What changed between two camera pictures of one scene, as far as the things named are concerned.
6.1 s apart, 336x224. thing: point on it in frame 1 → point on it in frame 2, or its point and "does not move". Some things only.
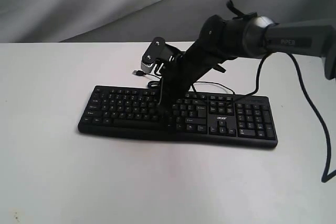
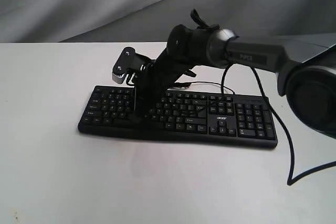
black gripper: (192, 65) → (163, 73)
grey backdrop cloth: (40, 7) does not move
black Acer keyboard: (233, 120) does not move
